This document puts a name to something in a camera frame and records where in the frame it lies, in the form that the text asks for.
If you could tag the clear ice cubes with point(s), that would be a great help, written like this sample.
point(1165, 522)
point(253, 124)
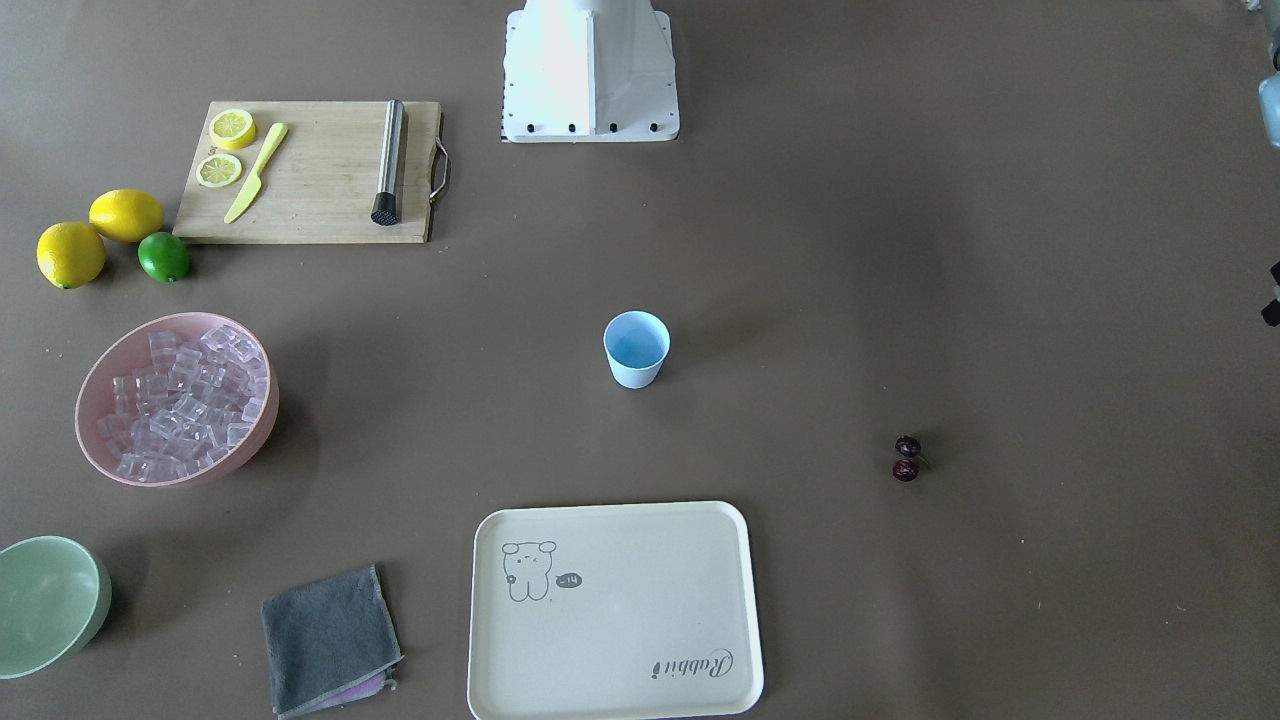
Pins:
point(180, 400)

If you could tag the light blue cup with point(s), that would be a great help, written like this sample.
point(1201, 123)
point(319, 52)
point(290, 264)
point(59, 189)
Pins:
point(636, 344)

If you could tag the cream rabbit tray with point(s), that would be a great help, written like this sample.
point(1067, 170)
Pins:
point(628, 611)

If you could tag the bamboo cutting board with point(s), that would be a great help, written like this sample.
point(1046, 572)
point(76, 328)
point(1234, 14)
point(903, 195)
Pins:
point(321, 183)

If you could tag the grey folded cloth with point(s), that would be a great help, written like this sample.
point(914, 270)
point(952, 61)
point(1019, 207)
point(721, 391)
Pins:
point(330, 643)

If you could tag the yellow plastic knife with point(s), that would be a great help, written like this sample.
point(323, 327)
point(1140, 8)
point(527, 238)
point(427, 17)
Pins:
point(252, 185)

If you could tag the lemon slice lower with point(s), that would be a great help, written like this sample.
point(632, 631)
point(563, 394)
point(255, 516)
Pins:
point(218, 171)

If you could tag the lemon slice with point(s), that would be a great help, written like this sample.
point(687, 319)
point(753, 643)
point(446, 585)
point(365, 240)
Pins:
point(232, 129)
point(218, 171)

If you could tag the lemon slice upper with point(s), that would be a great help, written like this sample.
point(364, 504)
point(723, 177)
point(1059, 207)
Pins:
point(232, 129)

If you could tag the green lime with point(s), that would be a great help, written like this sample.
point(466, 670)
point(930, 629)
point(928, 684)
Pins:
point(164, 257)

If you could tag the pink bowl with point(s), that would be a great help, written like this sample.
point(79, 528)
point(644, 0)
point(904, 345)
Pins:
point(240, 440)

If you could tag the yellow lemon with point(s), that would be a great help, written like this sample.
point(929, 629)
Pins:
point(70, 254)
point(126, 216)

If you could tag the green bowl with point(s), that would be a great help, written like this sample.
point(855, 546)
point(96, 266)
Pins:
point(55, 595)

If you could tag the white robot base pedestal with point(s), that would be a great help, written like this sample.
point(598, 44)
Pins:
point(589, 72)

